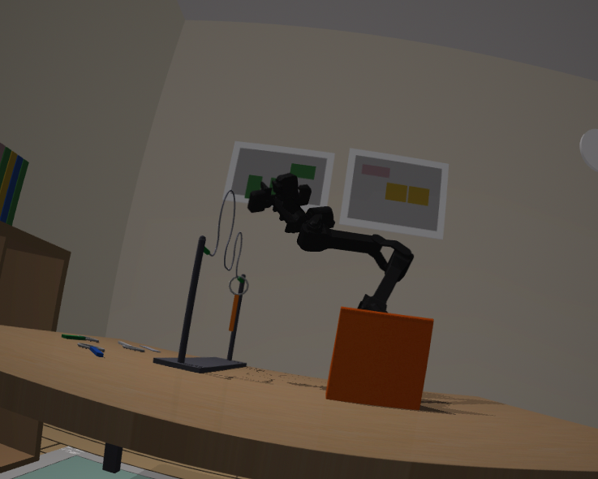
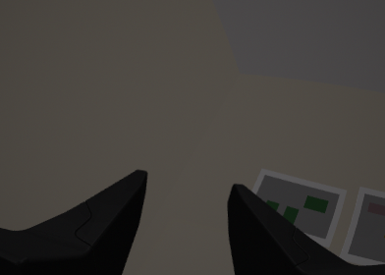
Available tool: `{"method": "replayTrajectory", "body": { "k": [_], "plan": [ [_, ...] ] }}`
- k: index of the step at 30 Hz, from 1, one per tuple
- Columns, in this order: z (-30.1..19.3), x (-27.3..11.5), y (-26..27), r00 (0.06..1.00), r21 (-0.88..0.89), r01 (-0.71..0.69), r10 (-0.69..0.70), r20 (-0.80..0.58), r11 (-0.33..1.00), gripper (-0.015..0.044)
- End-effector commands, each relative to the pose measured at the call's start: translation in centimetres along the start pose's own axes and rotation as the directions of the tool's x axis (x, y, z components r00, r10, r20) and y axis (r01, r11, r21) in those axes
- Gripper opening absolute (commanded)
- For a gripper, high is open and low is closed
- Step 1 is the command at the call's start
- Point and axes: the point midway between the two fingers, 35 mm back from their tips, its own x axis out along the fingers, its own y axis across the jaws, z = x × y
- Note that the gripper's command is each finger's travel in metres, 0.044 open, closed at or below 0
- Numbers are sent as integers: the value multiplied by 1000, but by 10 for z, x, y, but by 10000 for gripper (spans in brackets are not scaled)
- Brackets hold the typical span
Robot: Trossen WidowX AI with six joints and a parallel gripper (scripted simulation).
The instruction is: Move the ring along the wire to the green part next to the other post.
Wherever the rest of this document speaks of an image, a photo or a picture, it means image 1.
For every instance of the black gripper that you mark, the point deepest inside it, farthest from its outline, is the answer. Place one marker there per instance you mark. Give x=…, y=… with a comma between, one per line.
x=261, y=199

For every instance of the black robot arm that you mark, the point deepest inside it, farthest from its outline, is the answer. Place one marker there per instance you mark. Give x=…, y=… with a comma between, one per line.
x=315, y=235

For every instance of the green thin bar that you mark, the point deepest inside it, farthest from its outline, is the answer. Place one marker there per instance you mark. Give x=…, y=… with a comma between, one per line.
x=79, y=337

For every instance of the blue handle with grey loop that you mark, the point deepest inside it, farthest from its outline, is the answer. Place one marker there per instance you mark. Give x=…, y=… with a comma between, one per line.
x=95, y=350

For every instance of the grey loop with flat handle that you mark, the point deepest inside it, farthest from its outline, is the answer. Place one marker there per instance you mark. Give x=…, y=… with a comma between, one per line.
x=125, y=345

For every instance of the orange long bar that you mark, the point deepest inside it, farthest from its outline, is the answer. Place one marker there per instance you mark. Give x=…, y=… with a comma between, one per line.
x=235, y=303

